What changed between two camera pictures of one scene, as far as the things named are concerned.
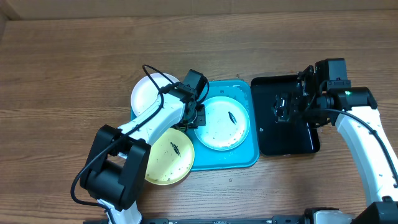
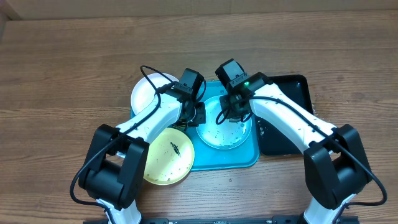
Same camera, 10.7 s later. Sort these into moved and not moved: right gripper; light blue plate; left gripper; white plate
Moved: right gripper
Not moved: white plate; left gripper; light blue plate
